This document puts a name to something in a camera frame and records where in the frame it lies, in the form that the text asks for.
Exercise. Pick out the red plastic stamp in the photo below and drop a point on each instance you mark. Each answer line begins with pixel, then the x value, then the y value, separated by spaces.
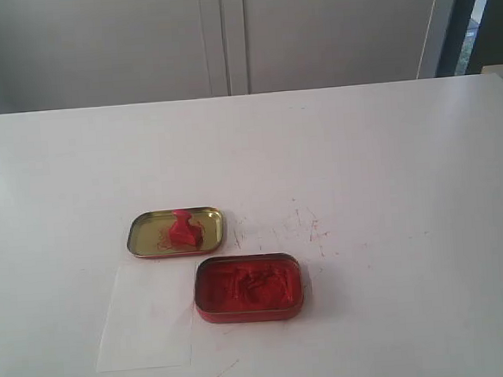
pixel 183 231

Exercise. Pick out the red ink pad tin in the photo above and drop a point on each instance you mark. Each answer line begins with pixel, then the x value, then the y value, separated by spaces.
pixel 252 288

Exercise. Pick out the white paper sheet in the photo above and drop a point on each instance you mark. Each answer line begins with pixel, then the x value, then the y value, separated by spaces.
pixel 150 315

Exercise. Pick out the gold tin lid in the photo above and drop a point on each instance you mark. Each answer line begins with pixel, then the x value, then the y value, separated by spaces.
pixel 148 236

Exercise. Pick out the white cabinet doors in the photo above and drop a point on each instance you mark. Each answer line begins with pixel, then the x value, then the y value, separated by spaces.
pixel 86 53

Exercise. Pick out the dark window frame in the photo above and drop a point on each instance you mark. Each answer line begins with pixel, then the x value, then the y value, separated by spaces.
pixel 474 38

